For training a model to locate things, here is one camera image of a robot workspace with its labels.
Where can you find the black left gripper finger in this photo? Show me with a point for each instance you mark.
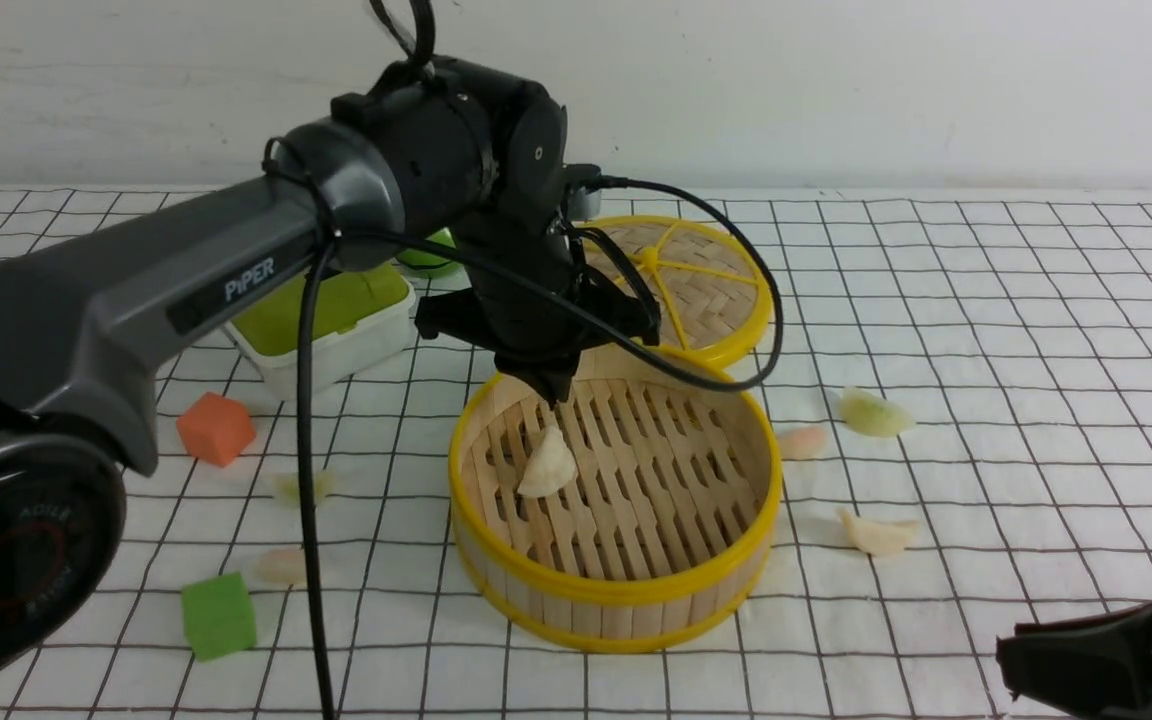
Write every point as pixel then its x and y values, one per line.
pixel 544 384
pixel 562 371

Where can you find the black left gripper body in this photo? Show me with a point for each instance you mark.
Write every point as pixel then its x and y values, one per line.
pixel 521 328

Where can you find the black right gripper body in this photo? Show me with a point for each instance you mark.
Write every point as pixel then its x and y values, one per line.
pixel 1098 667

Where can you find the white dumpling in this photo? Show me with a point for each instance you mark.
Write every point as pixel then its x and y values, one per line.
pixel 550 467
pixel 878 538

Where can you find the pink dumpling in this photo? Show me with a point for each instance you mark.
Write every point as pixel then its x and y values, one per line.
pixel 282 567
pixel 803 443

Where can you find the pale green dumpling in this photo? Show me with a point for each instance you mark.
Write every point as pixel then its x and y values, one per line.
pixel 286 487

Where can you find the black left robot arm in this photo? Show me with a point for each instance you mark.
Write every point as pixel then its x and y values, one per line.
pixel 85 324

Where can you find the bamboo steamer tray yellow rim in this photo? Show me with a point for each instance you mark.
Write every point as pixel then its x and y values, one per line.
pixel 663 534

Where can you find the woven bamboo steamer lid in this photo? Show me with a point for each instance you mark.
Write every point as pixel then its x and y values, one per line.
pixel 715 305

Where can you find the green toy ball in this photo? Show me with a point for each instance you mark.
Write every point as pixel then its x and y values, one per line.
pixel 427 264

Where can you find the green lid white box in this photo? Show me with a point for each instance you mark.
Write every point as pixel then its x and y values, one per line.
pixel 360 319

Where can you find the checkered white tablecloth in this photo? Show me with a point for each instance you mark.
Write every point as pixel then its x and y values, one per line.
pixel 1016 330

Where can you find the orange foam cube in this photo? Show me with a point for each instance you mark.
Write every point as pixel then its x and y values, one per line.
pixel 215 429

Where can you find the green foam cube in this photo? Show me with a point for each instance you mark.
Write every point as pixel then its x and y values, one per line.
pixel 218 617

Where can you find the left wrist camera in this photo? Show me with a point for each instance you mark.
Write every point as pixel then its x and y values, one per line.
pixel 582 199

